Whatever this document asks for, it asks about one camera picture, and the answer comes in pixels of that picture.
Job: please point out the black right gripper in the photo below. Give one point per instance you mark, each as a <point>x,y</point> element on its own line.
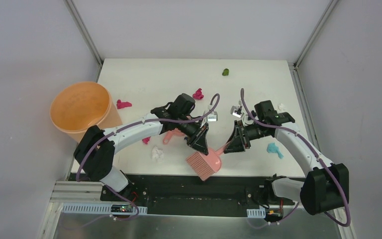
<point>237,140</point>

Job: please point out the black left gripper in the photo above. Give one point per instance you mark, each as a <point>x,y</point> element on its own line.
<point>197,134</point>

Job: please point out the pink hand brush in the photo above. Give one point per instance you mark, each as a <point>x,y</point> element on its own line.
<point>206,165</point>

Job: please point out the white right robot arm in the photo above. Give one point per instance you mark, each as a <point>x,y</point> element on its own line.
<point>326,184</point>

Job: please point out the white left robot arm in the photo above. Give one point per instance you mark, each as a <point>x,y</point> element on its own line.
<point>97,148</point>

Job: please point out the pink plastic dustpan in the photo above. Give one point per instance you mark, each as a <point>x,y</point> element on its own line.
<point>170,134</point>

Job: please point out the light blue paper scrap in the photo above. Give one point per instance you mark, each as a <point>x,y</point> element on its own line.
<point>272,148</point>

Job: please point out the white paper scrap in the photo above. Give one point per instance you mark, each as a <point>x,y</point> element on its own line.
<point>157,154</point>

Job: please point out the magenta paper scrap centre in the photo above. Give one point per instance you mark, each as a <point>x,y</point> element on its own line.
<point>198,95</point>

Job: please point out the magenta paper scrap small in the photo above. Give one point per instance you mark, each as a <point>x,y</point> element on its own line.
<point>146,140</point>

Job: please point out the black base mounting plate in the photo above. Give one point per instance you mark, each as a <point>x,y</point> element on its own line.
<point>218,196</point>

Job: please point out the green paper scrap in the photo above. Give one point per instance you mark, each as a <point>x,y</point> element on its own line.
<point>225,72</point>

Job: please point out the magenta paper scrap by bucket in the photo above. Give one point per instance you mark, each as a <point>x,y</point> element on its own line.
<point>121,105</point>

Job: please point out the orange plastic bucket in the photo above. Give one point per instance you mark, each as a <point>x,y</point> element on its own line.
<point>81,106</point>

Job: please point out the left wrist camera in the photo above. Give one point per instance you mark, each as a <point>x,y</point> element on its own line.
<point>212,116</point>

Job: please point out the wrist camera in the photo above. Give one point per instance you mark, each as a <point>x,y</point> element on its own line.
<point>237,111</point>
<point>212,116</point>

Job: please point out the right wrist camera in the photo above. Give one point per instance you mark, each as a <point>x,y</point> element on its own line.
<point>237,111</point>

